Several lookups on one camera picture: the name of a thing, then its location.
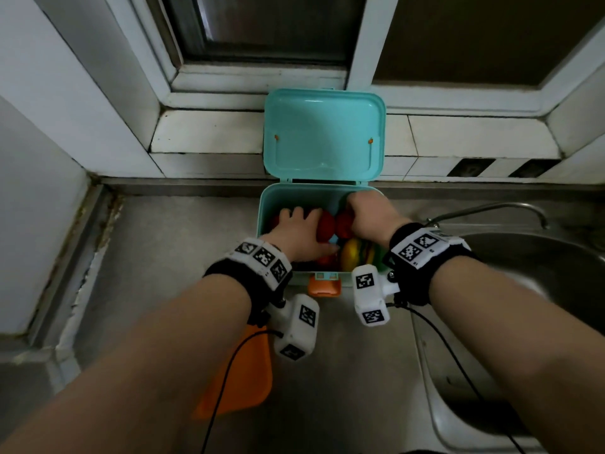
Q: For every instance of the stainless steel sink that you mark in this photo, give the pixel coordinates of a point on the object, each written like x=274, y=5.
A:
x=534, y=274

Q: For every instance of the right wrist marker tracker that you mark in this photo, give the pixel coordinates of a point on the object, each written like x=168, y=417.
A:
x=416, y=255

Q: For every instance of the white window frame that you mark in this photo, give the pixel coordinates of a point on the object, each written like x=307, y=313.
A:
x=364, y=56

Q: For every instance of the yellow toy burger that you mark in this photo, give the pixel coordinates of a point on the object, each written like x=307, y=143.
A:
x=352, y=255

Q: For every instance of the person's left forearm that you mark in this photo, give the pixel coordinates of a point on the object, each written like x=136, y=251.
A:
x=137, y=373

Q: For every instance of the green toy vegetable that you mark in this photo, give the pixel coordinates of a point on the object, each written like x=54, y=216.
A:
x=383, y=259

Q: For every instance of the small red toy piece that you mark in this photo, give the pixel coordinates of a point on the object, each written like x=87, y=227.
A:
x=327, y=260

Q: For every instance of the teal plastic toy case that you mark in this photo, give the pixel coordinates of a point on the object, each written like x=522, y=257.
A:
x=324, y=137

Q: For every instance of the metal faucet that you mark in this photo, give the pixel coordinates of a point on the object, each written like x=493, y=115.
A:
x=491, y=207

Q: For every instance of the red toy tomato half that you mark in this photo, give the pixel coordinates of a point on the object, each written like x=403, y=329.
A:
x=326, y=227
x=343, y=225

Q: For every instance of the orange case latch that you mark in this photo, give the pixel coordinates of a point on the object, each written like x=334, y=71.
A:
x=324, y=286

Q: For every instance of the person's left hand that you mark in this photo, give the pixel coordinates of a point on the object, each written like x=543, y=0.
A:
x=295, y=238

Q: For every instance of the left wrist marker tracker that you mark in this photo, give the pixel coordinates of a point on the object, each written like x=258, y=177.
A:
x=264, y=271

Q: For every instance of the orange plastic cutting board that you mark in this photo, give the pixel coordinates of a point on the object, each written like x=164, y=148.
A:
x=246, y=373

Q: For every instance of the wrist marker tracker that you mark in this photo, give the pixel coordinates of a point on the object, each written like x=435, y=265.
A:
x=264, y=271
x=416, y=255

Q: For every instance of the person's right fingers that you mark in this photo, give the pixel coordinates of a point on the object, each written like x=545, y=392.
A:
x=360, y=198

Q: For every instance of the person's right forearm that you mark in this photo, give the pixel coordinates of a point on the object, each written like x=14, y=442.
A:
x=520, y=335

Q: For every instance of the person's left thumb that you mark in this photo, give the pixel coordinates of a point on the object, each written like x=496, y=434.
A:
x=328, y=250

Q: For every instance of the person's right hand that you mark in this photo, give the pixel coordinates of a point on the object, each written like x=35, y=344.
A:
x=376, y=217

